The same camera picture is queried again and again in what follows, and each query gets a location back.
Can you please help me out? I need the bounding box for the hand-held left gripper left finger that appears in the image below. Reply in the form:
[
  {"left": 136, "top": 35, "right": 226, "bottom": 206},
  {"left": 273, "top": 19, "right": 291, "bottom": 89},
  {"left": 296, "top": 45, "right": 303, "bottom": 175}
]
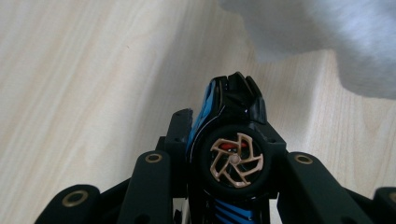
[{"left": 156, "top": 107, "right": 194, "bottom": 199}]

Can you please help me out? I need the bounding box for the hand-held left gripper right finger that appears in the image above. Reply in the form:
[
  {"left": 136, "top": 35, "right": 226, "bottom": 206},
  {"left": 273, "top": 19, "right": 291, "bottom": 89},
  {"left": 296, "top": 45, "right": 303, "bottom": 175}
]
[{"left": 262, "top": 121, "right": 288, "bottom": 201}]

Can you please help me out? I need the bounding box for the blue and black toy car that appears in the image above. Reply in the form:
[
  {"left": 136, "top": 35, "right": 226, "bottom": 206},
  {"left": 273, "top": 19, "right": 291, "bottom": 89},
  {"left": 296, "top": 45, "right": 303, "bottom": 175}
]
[{"left": 184, "top": 71, "right": 273, "bottom": 224}]

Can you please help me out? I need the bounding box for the white wet wipe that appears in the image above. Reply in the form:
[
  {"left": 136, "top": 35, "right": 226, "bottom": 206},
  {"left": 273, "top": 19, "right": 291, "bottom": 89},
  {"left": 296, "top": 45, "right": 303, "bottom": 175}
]
[{"left": 217, "top": 0, "right": 396, "bottom": 101}]

